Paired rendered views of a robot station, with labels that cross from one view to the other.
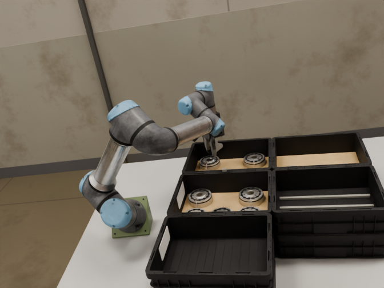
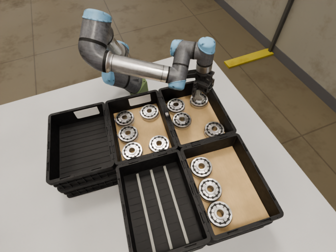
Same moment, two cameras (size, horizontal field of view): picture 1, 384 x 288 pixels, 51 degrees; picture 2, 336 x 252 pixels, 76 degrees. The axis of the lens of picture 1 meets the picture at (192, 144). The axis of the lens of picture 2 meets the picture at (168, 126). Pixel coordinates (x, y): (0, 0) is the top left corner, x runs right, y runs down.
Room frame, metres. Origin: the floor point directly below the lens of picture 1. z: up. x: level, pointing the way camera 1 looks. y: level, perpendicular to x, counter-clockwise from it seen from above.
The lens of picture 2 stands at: (1.17, -0.72, 1.82)
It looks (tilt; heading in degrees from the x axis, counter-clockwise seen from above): 55 degrees down; 62
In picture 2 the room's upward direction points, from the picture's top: 3 degrees counter-clockwise
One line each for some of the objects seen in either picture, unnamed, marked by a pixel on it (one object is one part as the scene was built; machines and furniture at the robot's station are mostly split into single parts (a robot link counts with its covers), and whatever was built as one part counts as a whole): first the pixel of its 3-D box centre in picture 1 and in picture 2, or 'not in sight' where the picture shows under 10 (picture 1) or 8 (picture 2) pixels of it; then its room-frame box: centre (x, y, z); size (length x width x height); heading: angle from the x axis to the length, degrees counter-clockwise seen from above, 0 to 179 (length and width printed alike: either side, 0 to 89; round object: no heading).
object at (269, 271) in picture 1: (212, 244); (79, 139); (1.06, -0.01, 0.92); 0.40 x 0.30 x 0.02; 75
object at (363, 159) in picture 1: (318, 161); (224, 184); (1.54, -0.55, 0.87); 0.40 x 0.30 x 0.11; 75
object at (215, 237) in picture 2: (317, 151); (226, 179); (1.54, -0.55, 0.92); 0.40 x 0.30 x 0.02; 75
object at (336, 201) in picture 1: (325, 200); (159, 203); (1.25, -0.47, 0.87); 0.40 x 0.30 x 0.11; 75
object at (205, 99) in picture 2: (209, 160); (199, 99); (1.74, -0.07, 0.86); 0.10 x 0.10 x 0.01
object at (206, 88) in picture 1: (204, 95); (205, 51); (1.72, -0.10, 1.21); 0.09 x 0.08 x 0.11; 134
